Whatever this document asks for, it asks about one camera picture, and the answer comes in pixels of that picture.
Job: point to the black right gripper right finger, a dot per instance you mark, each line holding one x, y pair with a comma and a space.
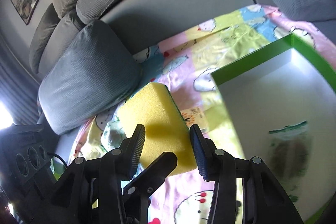
264, 199

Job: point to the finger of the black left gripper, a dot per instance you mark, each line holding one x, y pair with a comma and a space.
136, 195

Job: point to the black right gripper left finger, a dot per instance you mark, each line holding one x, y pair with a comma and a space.
89, 191

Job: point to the clear bag with green print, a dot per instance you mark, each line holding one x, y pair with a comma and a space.
289, 155

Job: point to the yellow green sponge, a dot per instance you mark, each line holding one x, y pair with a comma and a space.
165, 129

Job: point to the tissue pack with tree print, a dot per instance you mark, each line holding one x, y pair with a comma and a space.
195, 115

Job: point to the green white cardboard box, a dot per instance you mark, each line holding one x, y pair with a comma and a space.
282, 84

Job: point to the grey square cushion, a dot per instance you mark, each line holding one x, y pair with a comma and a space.
94, 73

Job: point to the colourful cartoon bed sheet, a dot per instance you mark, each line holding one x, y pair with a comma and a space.
185, 63

